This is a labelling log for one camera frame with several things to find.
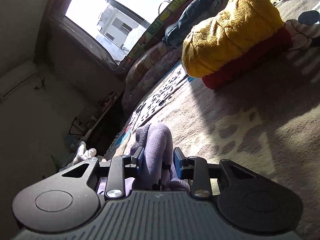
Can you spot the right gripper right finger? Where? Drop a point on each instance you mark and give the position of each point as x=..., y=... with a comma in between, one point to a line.
x=195, y=169

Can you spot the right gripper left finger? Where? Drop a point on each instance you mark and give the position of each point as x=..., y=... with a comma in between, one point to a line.
x=122, y=167

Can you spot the purple hoodie sweatshirt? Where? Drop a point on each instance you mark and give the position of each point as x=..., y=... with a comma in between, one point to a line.
x=158, y=172

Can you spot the white purple floral garment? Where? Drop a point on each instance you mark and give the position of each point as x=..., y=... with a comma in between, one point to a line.
x=83, y=153

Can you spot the Mickey Mouse blanket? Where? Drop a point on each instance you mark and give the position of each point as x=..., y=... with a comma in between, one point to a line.
x=265, y=119

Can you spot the floral rolled bedding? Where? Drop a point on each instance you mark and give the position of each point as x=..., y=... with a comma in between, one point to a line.
x=146, y=72

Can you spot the colourful letter foam mat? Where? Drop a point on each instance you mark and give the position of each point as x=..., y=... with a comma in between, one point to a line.
x=154, y=33

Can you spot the white air conditioner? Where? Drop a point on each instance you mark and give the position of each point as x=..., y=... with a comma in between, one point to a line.
x=15, y=77

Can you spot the red folded sweater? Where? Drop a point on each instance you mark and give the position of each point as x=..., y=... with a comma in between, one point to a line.
x=277, y=43

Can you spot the yellow folded sweater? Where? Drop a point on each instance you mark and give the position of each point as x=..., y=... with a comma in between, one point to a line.
x=218, y=40

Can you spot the dark teal folded garment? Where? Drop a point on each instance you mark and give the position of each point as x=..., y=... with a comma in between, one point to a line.
x=194, y=13

